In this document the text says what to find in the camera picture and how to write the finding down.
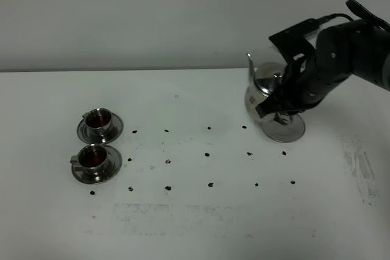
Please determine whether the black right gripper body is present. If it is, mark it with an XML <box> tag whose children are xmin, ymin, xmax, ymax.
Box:
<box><xmin>274</xmin><ymin>55</ymin><xmax>350</xmax><ymax>114</ymax></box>

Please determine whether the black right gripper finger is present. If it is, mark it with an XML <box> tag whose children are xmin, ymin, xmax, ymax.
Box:
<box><xmin>255</xmin><ymin>95</ymin><xmax>283</xmax><ymax>118</ymax></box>

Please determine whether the stainless steel teapot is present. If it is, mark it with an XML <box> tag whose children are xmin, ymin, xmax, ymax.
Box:
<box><xmin>243</xmin><ymin>52</ymin><xmax>305</xmax><ymax>127</ymax></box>

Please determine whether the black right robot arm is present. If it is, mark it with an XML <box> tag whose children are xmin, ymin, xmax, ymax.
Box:
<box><xmin>256</xmin><ymin>19</ymin><xmax>389</xmax><ymax>118</ymax></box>

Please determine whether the steel teapot saucer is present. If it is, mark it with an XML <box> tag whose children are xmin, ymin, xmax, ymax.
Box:
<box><xmin>261</xmin><ymin>113</ymin><xmax>305</xmax><ymax>143</ymax></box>

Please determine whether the far stainless steel saucer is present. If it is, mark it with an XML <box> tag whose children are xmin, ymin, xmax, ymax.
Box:
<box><xmin>77</xmin><ymin>113</ymin><xmax>124</xmax><ymax>144</ymax></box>

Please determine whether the stainless steel saucer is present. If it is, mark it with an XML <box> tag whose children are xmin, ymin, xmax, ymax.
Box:
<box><xmin>77</xmin><ymin>113</ymin><xmax>124</xmax><ymax>144</ymax></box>
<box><xmin>71</xmin><ymin>144</ymin><xmax>122</xmax><ymax>184</ymax></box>

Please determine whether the near stainless steel saucer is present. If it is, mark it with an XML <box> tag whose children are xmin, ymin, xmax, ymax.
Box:
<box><xmin>71</xmin><ymin>144</ymin><xmax>122</xmax><ymax>184</ymax></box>

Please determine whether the far stainless steel teacup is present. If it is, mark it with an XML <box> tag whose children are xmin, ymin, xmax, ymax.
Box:
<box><xmin>82</xmin><ymin>108</ymin><xmax>113</xmax><ymax>136</ymax></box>

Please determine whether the stainless steel teacup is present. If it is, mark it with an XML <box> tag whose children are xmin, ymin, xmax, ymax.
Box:
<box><xmin>70</xmin><ymin>144</ymin><xmax>109</xmax><ymax>174</ymax></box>
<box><xmin>82</xmin><ymin>108</ymin><xmax>113</xmax><ymax>136</ymax></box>

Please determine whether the near stainless steel teacup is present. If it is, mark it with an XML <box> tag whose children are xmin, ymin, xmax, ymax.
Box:
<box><xmin>70</xmin><ymin>144</ymin><xmax>109</xmax><ymax>174</ymax></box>

